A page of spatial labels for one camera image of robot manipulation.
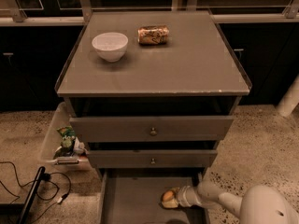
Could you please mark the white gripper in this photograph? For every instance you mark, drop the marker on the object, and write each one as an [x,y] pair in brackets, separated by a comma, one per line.
[183,196]

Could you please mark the orange fruit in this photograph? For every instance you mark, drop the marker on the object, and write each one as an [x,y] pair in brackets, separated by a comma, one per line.
[169,195]

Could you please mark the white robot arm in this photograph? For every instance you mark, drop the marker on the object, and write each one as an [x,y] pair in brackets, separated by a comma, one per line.
[259,205]

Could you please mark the grey bottom drawer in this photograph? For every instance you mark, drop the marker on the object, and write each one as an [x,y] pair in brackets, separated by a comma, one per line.
[133,196]

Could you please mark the grey drawer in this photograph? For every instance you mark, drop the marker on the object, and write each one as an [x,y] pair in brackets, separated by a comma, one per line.
[137,129]
[133,196]
[141,158]

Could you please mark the brass top drawer knob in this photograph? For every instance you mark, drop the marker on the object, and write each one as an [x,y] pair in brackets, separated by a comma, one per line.
[153,131]

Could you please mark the grey top drawer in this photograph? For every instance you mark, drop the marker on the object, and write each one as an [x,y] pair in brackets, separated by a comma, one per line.
[137,129]

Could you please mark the grey middle drawer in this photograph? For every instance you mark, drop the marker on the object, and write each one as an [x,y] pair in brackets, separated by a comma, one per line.
[141,158]

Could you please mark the grey drawer cabinet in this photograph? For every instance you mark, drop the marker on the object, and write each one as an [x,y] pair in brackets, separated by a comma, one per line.
[194,74]

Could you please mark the green snack bag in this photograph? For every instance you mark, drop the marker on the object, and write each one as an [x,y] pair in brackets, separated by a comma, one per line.
[67,143]

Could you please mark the clear plastic storage bin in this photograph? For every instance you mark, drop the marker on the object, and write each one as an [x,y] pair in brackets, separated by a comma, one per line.
[77,161]

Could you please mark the white pole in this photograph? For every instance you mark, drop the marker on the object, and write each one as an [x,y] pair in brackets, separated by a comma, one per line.
[290,100]

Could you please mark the black flat bar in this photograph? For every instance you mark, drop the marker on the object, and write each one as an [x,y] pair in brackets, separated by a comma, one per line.
[31,196]

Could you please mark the crushed brown soda can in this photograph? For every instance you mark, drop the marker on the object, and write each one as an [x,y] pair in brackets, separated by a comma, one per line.
[153,35]

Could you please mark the white ceramic bowl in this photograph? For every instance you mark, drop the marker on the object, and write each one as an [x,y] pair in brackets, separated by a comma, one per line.
[110,46]

